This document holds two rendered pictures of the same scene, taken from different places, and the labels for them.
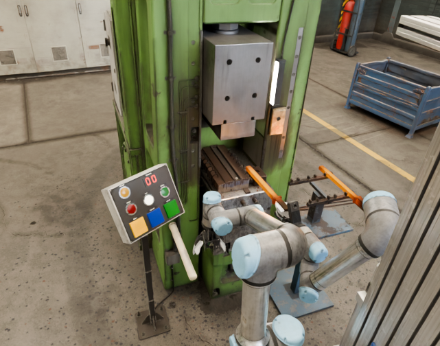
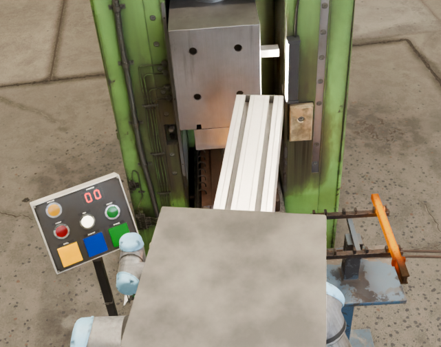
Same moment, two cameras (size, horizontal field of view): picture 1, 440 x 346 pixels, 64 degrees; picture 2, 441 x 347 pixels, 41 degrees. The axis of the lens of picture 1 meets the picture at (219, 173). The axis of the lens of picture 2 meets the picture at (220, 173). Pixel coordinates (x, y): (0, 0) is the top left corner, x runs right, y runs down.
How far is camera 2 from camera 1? 0.90 m
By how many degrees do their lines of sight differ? 20
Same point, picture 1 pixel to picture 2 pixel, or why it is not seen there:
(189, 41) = (147, 16)
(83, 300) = (54, 316)
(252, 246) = (80, 333)
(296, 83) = (329, 69)
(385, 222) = not seen: hidden behind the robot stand
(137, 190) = (72, 208)
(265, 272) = not seen: outside the picture
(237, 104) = (214, 104)
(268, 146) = (290, 155)
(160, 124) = (120, 119)
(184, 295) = not seen: hidden behind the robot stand
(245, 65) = (218, 55)
